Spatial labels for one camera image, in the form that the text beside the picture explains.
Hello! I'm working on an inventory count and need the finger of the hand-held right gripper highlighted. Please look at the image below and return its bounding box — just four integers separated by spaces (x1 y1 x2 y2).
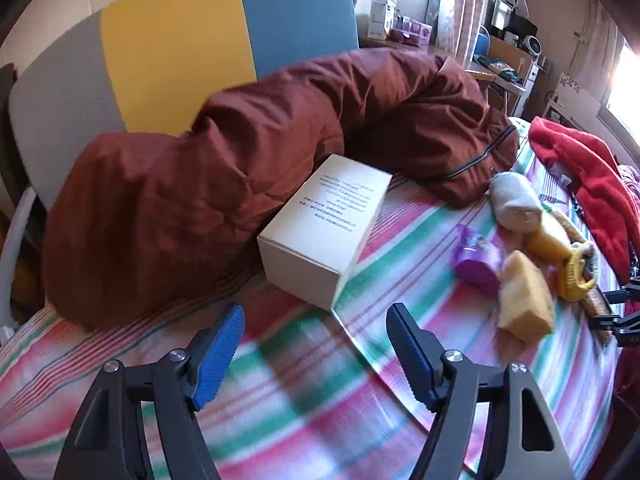
589 310 640 347
602 282 640 306

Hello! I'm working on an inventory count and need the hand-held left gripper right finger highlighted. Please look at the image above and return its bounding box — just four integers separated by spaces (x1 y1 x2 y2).
386 302 576 480

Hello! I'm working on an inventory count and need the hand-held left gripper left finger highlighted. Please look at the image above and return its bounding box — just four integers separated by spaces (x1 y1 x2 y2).
54 304 246 480

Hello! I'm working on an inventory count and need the yellow sponge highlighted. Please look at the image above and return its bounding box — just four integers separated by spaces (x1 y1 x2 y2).
499 251 556 343

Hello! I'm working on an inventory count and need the white cardboard box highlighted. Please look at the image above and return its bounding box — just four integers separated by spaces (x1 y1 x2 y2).
257 154 393 312

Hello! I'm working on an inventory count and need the magenta blanket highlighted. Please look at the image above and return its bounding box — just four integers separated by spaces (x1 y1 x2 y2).
612 165 640 406

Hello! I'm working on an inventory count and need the yellow sock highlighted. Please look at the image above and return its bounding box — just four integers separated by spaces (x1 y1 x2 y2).
527 212 598 303

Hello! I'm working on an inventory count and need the purple cup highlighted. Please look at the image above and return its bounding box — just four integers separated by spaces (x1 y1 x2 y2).
452 225 506 296

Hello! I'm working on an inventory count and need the red towel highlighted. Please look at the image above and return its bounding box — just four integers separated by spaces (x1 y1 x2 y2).
529 116 640 286

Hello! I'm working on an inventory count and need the white rolled sock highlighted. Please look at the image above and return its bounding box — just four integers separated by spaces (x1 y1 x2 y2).
489 172 543 233

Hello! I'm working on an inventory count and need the maroon quilt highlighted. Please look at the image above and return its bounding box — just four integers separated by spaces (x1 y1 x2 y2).
42 50 521 331

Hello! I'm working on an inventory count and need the white floral board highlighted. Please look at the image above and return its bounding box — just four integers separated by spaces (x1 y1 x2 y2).
547 72 601 131

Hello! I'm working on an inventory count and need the white cabinet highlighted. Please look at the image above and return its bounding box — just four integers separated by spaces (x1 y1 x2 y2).
510 62 543 118

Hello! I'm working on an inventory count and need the brown cardboard box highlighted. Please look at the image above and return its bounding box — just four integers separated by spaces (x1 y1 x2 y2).
487 35 533 83

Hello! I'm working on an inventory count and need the wooden desk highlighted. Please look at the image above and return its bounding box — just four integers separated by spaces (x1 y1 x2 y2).
360 35 496 83

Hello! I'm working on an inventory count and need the grey yellow blue headboard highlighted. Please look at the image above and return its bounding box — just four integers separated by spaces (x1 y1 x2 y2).
7 0 361 211

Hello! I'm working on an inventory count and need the pink curtain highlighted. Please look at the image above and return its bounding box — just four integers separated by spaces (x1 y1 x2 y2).
435 0 488 68

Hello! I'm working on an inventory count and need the dark board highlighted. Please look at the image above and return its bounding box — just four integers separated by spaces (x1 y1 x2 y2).
0 62 18 196

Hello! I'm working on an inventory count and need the tall white carton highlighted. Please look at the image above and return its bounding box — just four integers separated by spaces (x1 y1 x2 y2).
369 0 398 41

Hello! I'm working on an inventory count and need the grey bed rail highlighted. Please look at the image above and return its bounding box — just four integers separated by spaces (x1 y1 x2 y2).
0 187 38 346

